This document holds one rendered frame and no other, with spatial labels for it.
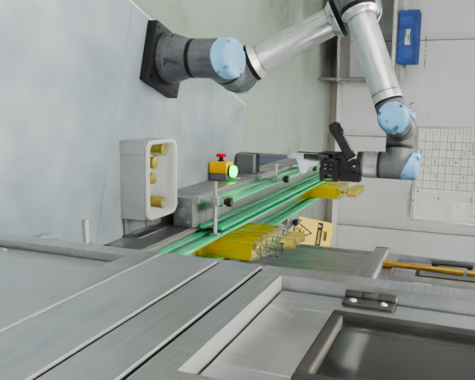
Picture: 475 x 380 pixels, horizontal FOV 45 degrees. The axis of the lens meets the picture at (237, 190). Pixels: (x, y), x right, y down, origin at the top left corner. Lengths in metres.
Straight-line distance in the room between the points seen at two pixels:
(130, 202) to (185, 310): 1.03
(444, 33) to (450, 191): 1.93
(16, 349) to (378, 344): 0.34
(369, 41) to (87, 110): 0.75
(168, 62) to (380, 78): 0.62
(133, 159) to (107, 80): 0.22
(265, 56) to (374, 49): 0.37
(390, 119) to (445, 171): 6.11
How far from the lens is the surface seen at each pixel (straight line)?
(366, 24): 1.58
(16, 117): 1.31
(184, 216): 1.76
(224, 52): 1.65
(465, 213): 7.63
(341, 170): 1.64
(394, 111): 1.47
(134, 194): 1.62
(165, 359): 0.51
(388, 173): 1.61
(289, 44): 1.76
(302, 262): 2.25
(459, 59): 7.56
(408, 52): 6.97
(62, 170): 1.43
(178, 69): 1.72
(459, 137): 7.53
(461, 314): 0.72
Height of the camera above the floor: 1.63
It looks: 21 degrees down
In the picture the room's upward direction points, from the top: 94 degrees clockwise
